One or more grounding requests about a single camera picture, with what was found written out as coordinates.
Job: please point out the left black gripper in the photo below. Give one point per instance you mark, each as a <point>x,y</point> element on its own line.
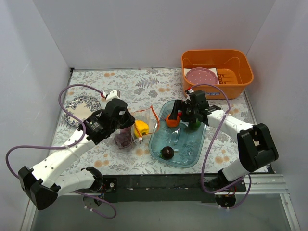
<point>130,119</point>

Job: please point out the red grape bunch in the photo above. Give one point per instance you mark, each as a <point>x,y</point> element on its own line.
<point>123,138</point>

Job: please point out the orange fruit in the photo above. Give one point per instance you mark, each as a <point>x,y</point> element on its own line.
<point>172,123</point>

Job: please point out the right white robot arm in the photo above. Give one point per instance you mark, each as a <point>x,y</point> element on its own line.
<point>256,147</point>

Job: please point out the pink dotted plate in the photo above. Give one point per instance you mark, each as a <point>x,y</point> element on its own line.
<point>213,82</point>

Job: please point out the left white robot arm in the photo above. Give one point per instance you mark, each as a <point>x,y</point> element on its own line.
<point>44,182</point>

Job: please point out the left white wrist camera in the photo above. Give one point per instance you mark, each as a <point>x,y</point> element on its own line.
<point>114,94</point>

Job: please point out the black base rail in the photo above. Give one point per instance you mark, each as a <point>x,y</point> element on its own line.
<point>157,188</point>

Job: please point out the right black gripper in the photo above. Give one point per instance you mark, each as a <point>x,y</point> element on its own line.
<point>184,110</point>

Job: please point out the dark purple plum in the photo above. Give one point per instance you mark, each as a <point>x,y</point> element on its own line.
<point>167,153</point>

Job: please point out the orange plastic basin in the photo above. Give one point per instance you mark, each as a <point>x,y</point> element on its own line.
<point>231,68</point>

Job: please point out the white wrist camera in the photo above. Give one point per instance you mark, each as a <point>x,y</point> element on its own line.
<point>188,94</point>
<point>114,94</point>

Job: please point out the clear zip top bag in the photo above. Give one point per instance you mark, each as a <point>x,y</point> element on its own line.
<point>149,116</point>

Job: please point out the green lime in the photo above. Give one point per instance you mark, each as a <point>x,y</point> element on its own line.
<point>194,125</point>

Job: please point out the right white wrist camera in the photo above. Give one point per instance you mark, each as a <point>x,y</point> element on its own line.
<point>188,94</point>

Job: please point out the yellow bell pepper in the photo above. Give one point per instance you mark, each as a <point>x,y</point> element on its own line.
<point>140,128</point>

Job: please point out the blue floral plate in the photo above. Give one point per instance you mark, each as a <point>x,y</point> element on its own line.
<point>83,106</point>

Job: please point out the blue transparent plastic tray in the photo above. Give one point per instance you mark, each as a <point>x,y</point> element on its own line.
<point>186,142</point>

